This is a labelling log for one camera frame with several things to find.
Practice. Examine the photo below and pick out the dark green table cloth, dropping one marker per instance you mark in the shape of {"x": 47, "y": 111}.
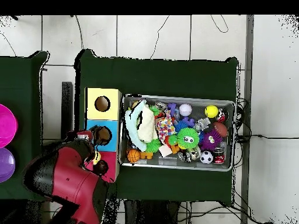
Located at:
{"x": 175, "y": 77}
{"x": 23, "y": 81}

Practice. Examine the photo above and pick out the green spiky googly-eyed ball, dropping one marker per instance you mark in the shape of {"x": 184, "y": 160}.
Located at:
{"x": 186, "y": 135}

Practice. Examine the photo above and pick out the colourful patterned cloth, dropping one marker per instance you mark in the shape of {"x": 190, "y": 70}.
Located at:
{"x": 164, "y": 126}

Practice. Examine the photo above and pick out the small orange basketball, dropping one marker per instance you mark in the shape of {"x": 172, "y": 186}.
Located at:
{"x": 133, "y": 155}

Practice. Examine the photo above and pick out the mint waffle cloth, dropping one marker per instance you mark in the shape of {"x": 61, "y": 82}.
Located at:
{"x": 133, "y": 130}

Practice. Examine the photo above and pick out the cream waffle cloth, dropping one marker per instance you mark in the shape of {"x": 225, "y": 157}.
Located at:
{"x": 146, "y": 126}

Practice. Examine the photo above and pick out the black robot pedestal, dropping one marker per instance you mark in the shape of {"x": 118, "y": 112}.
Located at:
{"x": 151, "y": 214}

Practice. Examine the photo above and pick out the wooden box with three holes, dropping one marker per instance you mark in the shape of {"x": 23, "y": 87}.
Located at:
{"x": 102, "y": 93}

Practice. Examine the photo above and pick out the purple spiky googly-eyed toy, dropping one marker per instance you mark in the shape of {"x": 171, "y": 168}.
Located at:
{"x": 210, "y": 143}

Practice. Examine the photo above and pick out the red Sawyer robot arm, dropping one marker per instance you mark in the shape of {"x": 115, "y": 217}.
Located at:
{"x": 70, "y": 177}

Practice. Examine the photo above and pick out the yellow ball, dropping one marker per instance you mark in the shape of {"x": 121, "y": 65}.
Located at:
{"x": 211, "y": 111}

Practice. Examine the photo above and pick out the purple plastic bowl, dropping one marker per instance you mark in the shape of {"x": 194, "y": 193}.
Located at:
{"x": 5, "y": 165}

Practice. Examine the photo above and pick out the yellow duck plush toy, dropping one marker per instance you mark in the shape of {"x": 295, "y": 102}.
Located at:
{"x": 97, "y": 157}

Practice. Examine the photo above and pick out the small soccer ball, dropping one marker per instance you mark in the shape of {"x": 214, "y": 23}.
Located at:
{"x": 206, "y": 157}

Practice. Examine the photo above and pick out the brown toy football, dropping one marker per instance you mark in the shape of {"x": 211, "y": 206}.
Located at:
{"x": 220, "y": 129}

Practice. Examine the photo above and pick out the magenta plastic bowl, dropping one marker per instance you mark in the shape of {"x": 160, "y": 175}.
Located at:
{"x": 7, "y": 126}

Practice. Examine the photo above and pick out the white baseball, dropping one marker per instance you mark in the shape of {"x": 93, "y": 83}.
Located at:
{"x": 185, "y": 109}

